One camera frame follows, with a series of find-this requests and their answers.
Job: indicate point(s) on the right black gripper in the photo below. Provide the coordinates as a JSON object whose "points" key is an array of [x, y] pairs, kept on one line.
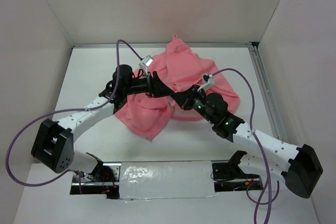
{"points": [[184, 98]]}

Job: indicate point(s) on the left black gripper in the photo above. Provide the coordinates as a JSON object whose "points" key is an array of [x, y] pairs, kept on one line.
{"points": [[155, 87]]}

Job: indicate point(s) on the pink zip jacket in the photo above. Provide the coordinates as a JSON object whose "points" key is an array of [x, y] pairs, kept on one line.
{"points": [[179, 68]]}

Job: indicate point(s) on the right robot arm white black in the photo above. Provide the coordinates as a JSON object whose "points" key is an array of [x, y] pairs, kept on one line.
{"points": [[297, 166]]}

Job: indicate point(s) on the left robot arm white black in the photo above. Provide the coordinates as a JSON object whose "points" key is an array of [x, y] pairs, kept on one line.
{"points": [[54, 145]]}

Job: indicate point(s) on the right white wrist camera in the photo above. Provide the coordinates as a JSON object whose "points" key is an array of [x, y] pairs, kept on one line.
{"points": [[208, 82]]}

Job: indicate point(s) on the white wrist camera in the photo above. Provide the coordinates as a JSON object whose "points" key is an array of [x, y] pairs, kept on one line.
{"points": [[208, 82], [144, 64]]}

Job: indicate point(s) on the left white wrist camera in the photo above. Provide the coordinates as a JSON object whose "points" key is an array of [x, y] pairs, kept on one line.
{"points": [[144, 64]]}

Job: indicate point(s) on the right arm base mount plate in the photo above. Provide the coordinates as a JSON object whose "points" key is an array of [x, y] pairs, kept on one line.
{"points": [[228, 177]]}

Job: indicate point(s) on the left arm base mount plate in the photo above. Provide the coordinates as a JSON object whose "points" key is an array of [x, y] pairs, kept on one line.
{"points": [[106, 182]]}

